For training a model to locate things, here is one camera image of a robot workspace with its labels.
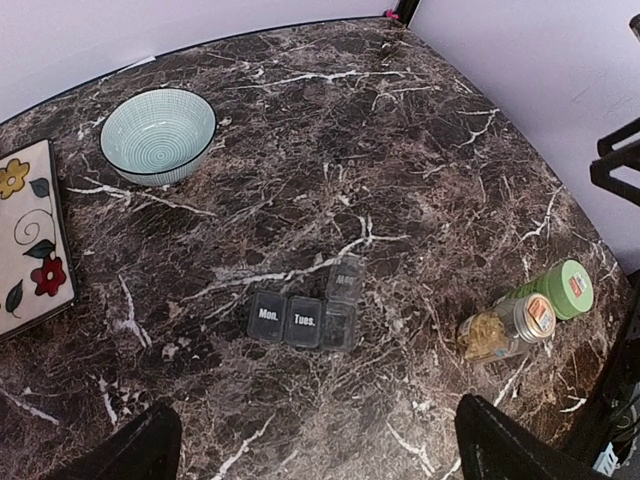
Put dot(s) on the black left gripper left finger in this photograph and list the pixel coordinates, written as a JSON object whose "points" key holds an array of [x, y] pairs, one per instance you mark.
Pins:
{"points": [[148, 447]]}

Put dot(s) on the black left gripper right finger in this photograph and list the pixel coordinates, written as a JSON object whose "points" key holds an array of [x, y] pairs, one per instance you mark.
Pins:
{"points": [[493, 446]]}

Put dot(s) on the green lid pill bottle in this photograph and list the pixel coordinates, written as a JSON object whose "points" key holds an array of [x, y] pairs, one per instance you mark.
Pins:
{"points": [[567, 286]]}

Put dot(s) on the clear weekly pill organizer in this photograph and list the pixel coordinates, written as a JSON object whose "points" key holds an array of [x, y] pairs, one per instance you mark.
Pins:
{"points": [[304, 322]]}

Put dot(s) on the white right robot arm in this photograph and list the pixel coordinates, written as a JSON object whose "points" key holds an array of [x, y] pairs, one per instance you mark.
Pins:
{"points": [[612, 158]]}

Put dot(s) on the clear bottle yellow capsules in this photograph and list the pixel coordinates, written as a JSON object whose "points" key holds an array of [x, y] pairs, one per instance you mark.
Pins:
{"points": [[508, 329]]}

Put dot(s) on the square floral ceramic plate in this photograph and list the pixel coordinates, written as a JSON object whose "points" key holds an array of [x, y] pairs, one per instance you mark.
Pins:
{"points": [[37, 277]]}

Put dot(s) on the light blue ribbed bowl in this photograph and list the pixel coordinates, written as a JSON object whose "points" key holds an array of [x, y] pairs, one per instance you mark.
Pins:
{"points": [[158, 137]]}

